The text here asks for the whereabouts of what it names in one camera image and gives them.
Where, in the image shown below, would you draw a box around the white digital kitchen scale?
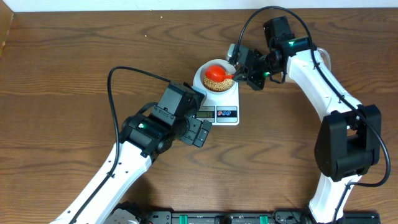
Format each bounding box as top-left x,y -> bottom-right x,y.
193,59 -> 239,126

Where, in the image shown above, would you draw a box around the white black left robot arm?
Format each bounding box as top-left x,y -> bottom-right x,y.
54,102 -> 211,223

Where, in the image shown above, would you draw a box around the red plastic measuring scoop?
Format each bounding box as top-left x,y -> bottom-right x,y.
205,65 -> 234,82

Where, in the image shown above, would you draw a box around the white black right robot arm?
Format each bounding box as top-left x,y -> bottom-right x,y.
227,16 -> 381,223

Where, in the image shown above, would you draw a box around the soybeans in white bowl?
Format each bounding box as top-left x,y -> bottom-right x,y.
203,77 -> 234,92

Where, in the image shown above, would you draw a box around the white round bowl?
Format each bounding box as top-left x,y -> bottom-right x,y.
199,59 -> 236,93

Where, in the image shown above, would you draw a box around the clear plastic container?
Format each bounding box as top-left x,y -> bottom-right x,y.
282,46 -> 332,84

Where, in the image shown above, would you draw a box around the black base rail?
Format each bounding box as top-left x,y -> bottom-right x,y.
108,202 -> 381,224

